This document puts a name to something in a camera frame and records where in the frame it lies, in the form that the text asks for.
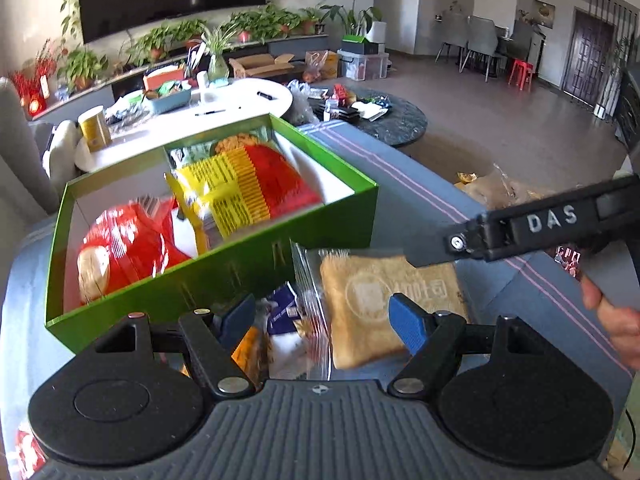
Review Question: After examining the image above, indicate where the person's right hand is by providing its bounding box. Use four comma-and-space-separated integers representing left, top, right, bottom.
580, 274, 640, 372

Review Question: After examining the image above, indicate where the black marker pen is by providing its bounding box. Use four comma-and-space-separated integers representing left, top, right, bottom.
257, 91, 275, 101

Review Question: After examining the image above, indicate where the blue tray with items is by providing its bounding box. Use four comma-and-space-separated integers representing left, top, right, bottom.
144, 81, 192, 115

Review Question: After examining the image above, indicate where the toast bread clear bag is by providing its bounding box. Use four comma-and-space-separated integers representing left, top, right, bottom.
291, 242, 469, 380

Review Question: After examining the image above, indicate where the red plastic stool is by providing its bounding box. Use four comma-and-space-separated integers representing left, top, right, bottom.
509, 60, 534, 91

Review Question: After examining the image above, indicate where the clear plastic storage bin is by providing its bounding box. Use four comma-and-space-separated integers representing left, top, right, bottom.
337, 50, 390, 81

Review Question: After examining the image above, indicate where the open cardboard box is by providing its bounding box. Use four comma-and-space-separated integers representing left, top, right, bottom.
229, 53, 295, 79

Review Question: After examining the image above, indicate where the grey dining chair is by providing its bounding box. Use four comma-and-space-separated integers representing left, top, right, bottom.
459, 15, 498, 81

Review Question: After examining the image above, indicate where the dark marble round table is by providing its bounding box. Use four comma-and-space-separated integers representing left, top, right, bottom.
336, 84, 428, 148

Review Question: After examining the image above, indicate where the grey armchair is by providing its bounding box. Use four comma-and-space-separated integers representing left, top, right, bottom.
1, 77, 80, 214

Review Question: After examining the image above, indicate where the red white blue packet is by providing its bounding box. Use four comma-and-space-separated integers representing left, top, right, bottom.
262, 282, 303, 336

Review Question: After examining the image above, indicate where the yellow red snack bag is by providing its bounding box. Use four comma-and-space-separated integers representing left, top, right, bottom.
165, 144, 322, 252

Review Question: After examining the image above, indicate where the glass vase with plant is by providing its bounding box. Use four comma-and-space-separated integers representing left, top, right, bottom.
201, 23, 239, 82

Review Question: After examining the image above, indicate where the orange bread snack pack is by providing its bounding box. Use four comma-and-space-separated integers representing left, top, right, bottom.
232, 326, 268, 389

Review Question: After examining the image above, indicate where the white round coffee table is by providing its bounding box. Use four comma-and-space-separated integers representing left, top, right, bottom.
75, 78, 293, 174

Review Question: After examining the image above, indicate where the small red snack bag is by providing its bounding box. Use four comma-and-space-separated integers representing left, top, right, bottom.
9, 419, 47, 480

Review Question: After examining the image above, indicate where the red flower decoration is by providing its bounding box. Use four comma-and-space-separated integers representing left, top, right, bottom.
9, 39, 58, 118

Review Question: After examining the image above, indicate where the large red snack bag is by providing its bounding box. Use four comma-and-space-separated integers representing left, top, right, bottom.
77, 195, 190, 304

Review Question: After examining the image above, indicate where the green cardboard box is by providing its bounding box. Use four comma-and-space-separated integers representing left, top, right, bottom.
44, 115, 378, 352

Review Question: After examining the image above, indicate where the large leafy floor plant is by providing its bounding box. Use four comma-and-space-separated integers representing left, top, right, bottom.
319, 0, 383, 42

